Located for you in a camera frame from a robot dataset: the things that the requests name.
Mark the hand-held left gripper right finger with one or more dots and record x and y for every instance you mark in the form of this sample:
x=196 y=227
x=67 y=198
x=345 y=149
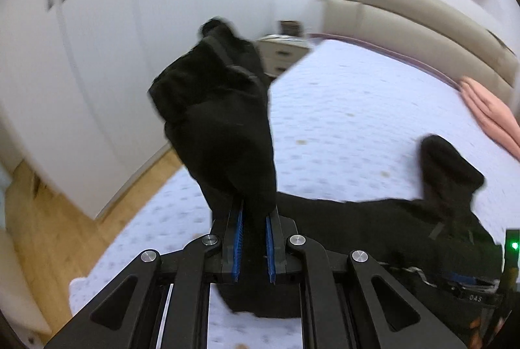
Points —
x=270 y=247

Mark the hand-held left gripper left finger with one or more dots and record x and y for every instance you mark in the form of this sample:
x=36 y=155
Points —
x=239 y=243

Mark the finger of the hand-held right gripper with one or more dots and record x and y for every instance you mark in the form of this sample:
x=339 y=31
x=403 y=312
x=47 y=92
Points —
x=467 y=278

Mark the black garment with white print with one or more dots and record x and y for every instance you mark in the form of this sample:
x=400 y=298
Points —
x=227 y=137

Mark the white bed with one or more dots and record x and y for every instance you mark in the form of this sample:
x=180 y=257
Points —
x=357 y=109

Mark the pink blanket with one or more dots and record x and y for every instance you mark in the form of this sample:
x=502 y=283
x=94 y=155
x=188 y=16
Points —
x=495 y=113

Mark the white nightstand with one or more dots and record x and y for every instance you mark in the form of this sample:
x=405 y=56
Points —
x=280 y=52

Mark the dark box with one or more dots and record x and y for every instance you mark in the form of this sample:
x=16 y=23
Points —
x=290 y=28

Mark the white wardrobe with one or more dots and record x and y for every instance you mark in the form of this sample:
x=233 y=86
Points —
x=101 y=68

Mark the beige padded headboard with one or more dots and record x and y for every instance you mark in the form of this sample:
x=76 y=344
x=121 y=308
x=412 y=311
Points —
x=406 y=7

